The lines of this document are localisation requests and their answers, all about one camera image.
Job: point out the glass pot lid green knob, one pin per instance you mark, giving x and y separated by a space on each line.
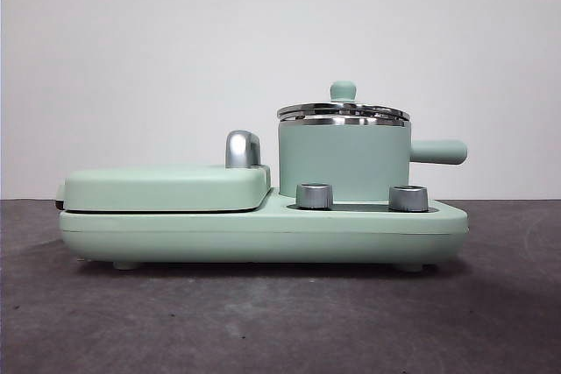
344 90

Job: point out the silver control knob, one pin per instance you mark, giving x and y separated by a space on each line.
314 195
408 198

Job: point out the green breakfast machine base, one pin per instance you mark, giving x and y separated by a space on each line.
263 234

